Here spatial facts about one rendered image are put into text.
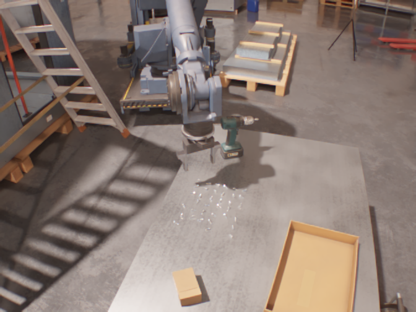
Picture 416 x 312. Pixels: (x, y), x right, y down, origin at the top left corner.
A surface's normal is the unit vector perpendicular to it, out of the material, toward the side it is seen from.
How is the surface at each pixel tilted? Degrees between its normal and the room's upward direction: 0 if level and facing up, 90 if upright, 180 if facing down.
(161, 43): 90
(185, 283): 0
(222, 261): 0
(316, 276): 0
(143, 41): 90
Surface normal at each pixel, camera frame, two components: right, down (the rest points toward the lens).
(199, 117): 0.07, -0.29
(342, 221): -0.03, -0.78
